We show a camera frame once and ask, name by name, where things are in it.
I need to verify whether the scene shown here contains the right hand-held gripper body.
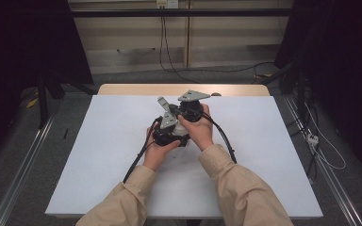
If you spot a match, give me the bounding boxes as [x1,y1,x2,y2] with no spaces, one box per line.
[177,89,211,123]

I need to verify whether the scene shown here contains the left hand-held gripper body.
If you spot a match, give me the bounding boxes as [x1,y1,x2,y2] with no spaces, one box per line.
[152,111,190,148]

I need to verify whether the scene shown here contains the clear glass jar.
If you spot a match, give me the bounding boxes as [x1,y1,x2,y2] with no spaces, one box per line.
[173,121,189,137]

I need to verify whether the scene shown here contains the person's left hand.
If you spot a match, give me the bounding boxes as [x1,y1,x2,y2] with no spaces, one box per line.
[142,124,182,172]

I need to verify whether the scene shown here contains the person's right hand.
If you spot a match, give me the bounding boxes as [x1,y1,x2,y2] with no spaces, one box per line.
[177,103,215,153]

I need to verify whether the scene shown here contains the light wooden table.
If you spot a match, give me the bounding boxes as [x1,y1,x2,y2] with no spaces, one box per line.
[97,83,271,97]

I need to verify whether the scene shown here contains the black metal stand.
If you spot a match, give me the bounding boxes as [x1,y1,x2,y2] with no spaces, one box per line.
[36,70,97,130]
[257,57,310,126]

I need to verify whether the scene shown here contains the white power strip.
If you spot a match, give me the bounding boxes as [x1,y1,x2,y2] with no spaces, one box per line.
[306,133,320,147]

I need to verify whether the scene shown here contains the yellow floor scrap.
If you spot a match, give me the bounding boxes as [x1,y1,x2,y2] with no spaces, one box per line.
[25,97,40,109]

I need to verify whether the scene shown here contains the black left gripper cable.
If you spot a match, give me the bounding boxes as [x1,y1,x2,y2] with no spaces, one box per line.
[122,116,164,185]

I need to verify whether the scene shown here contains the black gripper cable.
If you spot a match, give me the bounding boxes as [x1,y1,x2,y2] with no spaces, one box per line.
[122,116,164,185]
[201,110,238,165]

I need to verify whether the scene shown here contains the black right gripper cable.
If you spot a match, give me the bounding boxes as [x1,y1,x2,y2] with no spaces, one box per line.
[201,110,238,165]

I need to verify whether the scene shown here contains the black hanging wall cable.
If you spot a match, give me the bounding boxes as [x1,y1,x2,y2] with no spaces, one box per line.
[158,15,200,85]

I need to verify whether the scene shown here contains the black horizontal frame bar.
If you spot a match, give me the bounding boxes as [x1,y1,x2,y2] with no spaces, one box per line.
[70,8,294,18]

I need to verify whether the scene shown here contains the white wall socket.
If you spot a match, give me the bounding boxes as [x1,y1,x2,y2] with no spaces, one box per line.
[156,0,180,9]

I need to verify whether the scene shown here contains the white cable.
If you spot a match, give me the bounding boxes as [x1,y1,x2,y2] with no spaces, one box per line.
[304,103,347,171]

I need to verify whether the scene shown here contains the aluminium floor rail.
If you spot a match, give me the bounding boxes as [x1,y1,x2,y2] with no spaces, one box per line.
[0,114,59,226]
[282,94,362,226]

